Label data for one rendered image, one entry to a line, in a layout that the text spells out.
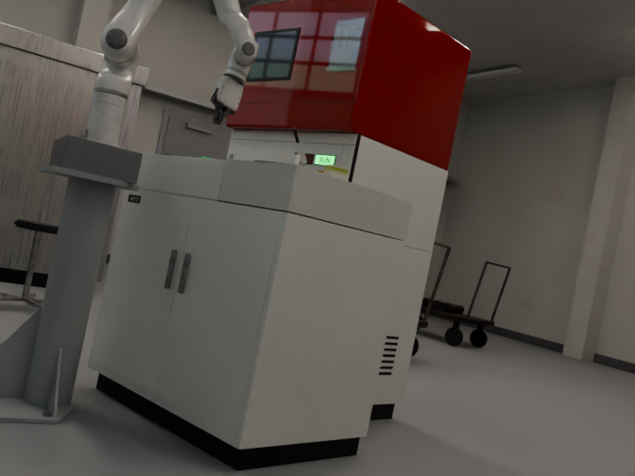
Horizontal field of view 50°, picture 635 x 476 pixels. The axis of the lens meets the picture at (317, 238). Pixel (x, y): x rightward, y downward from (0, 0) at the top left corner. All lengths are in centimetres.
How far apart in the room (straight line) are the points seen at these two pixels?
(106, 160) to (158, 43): 719
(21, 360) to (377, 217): 133
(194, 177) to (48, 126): 330
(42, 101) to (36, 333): 334
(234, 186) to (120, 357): 84
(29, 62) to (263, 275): 390
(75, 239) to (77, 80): 339
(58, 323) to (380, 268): 113
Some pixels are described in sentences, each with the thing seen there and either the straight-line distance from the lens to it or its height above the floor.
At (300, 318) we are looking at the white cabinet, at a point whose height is 49.
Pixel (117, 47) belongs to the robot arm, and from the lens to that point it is 249.
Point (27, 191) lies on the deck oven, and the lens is 564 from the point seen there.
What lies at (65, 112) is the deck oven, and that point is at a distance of 570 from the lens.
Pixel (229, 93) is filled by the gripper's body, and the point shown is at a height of 121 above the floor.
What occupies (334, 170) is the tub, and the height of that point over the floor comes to 101.
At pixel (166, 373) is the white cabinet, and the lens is 245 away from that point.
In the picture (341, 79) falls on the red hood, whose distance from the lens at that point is 288.
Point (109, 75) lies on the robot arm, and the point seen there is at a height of 117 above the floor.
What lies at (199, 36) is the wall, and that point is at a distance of 978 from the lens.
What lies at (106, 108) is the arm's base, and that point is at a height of 106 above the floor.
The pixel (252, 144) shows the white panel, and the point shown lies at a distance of 325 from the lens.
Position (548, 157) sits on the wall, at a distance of 1079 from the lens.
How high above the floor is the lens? 72
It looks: 1 degrees up
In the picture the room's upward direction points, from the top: 11 degrees clockwise
